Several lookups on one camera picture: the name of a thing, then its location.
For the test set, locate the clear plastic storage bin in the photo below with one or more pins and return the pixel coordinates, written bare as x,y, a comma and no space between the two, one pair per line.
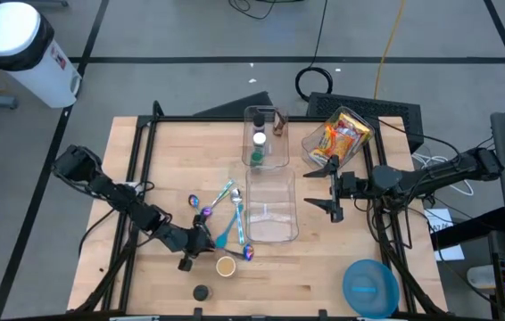
312,142
275,151
271,209

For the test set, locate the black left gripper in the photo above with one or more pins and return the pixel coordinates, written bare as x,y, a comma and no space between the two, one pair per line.
192,241

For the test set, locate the yellow ramen noodle packet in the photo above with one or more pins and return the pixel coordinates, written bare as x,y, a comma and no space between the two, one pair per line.
357,125

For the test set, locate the dark metal spoon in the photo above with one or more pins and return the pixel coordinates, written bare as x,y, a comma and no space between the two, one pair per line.
234,254

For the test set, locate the brown ramen noodle packet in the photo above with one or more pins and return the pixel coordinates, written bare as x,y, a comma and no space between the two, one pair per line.
348,134

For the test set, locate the teal spoon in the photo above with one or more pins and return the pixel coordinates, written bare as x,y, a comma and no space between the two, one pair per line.
221,241

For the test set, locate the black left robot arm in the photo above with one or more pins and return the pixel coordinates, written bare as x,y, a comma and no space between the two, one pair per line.
114,194

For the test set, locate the blue-edged ramen noodle packet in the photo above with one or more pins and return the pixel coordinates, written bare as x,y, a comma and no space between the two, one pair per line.
318,156

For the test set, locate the white trash bin black rim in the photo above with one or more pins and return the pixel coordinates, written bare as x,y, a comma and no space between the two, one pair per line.
16,35

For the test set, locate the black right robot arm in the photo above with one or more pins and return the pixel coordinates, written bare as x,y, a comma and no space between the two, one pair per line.
435,171

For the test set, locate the white paper sheet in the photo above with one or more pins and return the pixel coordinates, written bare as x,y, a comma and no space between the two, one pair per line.
442,220

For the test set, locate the purple jar black lid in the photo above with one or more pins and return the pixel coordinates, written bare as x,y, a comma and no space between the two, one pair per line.
258,120

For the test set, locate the green lid spice jar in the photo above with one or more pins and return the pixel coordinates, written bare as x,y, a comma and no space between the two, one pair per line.
257,158

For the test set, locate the orange ramen noodle packet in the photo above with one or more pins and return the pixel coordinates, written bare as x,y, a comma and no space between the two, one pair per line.
337,147

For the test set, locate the blue plastic bowl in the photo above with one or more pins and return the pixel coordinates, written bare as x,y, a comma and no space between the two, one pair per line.
370,290

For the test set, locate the white lid seasoning jar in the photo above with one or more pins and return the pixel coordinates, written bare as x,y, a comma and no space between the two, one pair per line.
259,139

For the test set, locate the iridescent metal spoon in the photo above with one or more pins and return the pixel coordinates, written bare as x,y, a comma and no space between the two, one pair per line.
193,200

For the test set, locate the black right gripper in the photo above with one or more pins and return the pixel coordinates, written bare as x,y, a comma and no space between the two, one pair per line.
350,186

